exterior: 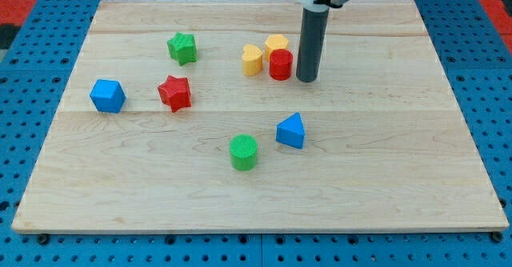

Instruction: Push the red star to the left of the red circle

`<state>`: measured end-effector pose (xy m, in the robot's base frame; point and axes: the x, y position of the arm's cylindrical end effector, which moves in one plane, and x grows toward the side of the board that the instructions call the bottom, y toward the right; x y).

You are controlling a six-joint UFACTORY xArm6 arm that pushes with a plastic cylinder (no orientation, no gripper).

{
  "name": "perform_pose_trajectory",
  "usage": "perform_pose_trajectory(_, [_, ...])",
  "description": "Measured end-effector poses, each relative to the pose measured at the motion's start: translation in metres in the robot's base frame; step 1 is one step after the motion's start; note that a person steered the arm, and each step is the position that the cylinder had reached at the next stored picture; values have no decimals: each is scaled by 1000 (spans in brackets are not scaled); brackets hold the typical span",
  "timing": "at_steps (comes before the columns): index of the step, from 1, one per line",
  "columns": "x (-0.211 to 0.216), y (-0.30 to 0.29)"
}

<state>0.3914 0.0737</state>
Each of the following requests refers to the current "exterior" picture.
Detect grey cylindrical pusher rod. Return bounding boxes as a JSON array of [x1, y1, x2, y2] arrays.
[[296, 9, 329, 83]]

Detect green star block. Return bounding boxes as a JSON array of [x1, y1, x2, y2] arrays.
[[166, 32, 197, 66]]

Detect red star block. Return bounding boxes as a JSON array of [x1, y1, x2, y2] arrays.
[[158, 75, 191, 113]]

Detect yellow hexagon block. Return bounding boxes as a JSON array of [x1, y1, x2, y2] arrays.
[[264, 34, 289, 61]]

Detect red cylinder block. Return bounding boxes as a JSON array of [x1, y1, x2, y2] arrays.
[[269, 49, 293, 81]]

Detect yellow heart block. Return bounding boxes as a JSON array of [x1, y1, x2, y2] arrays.
[[242, 44, 263, 76]]

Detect blue triangle block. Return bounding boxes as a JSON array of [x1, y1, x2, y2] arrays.
[[276, 113, 306, 149]]

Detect green cylinder block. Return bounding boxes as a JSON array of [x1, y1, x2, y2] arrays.
[[230, 133, 258, 171]]

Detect wooden board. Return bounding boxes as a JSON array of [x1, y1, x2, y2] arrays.
[[12, 0, 509, 234]]

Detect blue hexagon block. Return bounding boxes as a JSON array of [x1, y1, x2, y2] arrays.
[[90, 79, 126, 114]]

